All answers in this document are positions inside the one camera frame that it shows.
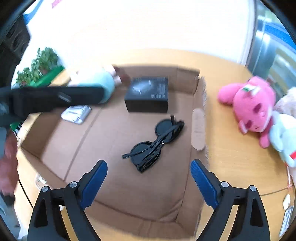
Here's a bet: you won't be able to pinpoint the black UGREEN charger box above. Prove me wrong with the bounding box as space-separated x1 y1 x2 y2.
125 77 169 113

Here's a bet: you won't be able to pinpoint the pink pig plush teal dress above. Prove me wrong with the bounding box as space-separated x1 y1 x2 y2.
77 65 122 103

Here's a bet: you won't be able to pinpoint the pink bear plush toy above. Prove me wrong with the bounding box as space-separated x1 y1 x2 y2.
217 76 275 148

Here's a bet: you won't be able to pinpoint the small potted green plant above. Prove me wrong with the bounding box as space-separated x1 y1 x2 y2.
16 67 35 86

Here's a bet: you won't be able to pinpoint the large potted green plant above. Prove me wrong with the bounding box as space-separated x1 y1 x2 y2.
31 47 59 75

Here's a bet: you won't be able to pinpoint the person's hand holding gripper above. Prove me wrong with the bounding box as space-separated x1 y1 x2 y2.
0 132 19 196

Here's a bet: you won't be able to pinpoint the blue red whale plush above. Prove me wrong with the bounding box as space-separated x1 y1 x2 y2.
269 110 296 168

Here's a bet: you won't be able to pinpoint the brown cardboard box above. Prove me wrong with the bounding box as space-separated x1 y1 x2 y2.
19 65 208 238

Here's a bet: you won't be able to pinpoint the green cloth covered table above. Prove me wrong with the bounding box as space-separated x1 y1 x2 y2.
16 66 65 87

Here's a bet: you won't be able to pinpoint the black camera box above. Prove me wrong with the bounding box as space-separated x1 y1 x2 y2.
1 15 31 87

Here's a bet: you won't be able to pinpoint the white earbuds case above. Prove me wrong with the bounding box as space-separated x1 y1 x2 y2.
282 194 291 210

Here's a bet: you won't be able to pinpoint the black sunglasses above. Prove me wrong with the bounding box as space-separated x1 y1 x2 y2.
122 115 185 173

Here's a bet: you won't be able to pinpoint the pink transparent pen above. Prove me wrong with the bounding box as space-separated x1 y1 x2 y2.
287 166 292 191

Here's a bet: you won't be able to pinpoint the beige fluffy plush toy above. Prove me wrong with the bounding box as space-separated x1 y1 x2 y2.
273 87 296 118

